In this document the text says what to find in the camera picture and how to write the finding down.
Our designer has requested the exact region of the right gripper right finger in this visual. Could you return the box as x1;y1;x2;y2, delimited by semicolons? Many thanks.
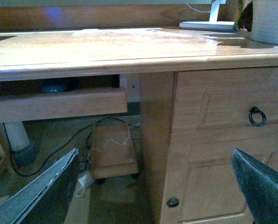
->
231;148;278;224

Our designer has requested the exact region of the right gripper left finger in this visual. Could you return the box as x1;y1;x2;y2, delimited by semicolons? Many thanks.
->
0;148;80;224

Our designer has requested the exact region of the grey computer mouse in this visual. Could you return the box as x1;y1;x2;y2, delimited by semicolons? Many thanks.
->
40;79;67;93

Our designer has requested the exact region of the round black door knob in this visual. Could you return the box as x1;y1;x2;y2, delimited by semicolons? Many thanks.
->
167;197;180;208

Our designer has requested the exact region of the wooden keyboard tray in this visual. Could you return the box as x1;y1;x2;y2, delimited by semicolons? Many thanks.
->
0;88;127;123

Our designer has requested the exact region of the small wooden rolling stand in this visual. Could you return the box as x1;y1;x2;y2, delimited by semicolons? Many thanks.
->
90;122;139;185

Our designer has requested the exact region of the wooden desk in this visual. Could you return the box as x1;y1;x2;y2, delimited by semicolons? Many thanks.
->
0;4;278;224

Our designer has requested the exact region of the white plant pot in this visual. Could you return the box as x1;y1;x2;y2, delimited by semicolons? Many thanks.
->
251;0;278;44

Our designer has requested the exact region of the white lamp base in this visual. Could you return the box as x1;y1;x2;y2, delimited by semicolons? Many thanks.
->
179;0;237;32

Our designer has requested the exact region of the black ring drawer pull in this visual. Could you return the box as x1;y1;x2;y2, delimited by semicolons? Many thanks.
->
249;106;267;127

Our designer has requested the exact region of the black floor cable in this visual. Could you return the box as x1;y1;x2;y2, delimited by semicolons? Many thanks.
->
3;116;128;177

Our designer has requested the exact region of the white thin cable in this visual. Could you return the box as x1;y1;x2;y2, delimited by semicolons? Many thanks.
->
86;122;142;164

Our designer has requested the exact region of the white lamp cable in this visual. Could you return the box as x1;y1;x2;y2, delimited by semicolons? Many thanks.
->
185;3;212;14

